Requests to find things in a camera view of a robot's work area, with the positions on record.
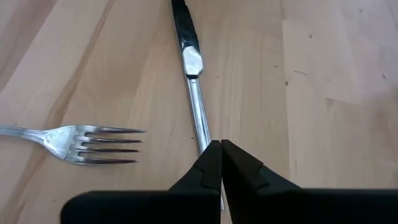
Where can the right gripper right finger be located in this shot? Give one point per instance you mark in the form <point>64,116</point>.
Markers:
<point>311,208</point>

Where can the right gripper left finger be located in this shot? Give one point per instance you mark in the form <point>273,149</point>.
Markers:
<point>140,208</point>

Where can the silver dinner fork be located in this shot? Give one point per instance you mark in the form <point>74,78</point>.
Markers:
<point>62,141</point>

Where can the silver table knife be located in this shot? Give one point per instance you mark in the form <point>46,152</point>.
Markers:
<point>191,62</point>

